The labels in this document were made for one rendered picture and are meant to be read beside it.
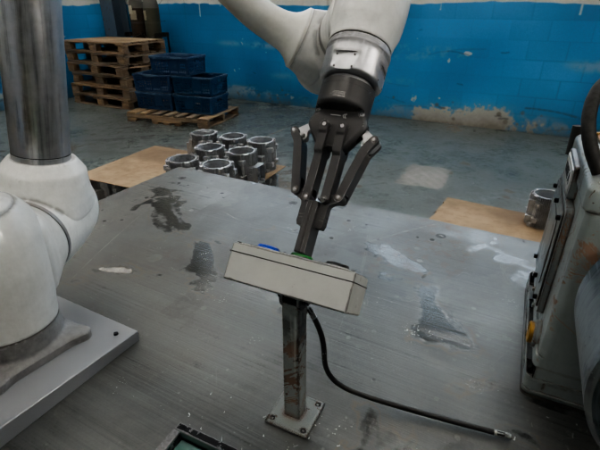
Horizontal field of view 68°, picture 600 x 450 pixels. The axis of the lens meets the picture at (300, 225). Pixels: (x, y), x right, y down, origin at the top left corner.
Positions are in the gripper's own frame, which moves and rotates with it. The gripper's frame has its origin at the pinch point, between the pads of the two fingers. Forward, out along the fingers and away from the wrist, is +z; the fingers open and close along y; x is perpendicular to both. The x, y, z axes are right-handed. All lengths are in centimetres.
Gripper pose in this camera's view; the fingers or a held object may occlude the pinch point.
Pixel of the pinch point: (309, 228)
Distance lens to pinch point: 58.1
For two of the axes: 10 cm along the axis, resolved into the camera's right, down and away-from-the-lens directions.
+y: 9.0, 2.0, -3.9
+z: -2.7, 9.5, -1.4
